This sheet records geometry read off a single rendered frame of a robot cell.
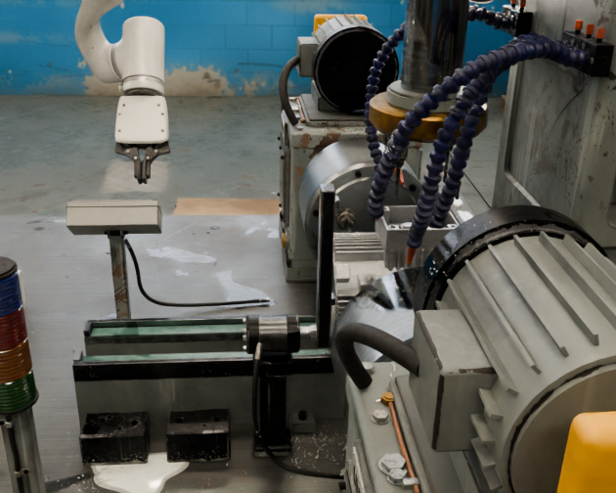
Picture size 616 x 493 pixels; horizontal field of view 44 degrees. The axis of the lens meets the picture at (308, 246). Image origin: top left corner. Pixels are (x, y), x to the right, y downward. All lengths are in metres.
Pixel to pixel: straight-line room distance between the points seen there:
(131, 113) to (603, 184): 0.88
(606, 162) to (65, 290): 1.18
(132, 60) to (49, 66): 5.34
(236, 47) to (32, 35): 1.67
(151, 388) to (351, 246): 0.40
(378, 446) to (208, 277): 1.12
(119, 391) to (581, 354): 0.90
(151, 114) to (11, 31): 5.43
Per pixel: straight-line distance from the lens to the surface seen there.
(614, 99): 1.09
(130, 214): 1.47
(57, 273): 1.87
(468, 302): 0.64
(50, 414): 1.41
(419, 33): 1.13
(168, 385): 1.29
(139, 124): 1.53
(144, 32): 1.60
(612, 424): 0.48
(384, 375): 0.82
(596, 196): 1.12
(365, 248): 1.23
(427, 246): 1.22
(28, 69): 6.96
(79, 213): 1.49
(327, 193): 1.05
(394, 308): 0.96
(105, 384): 1.30
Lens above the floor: 1.62
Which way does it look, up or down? 25 degrees down
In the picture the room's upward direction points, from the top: 1 degrees clockwise
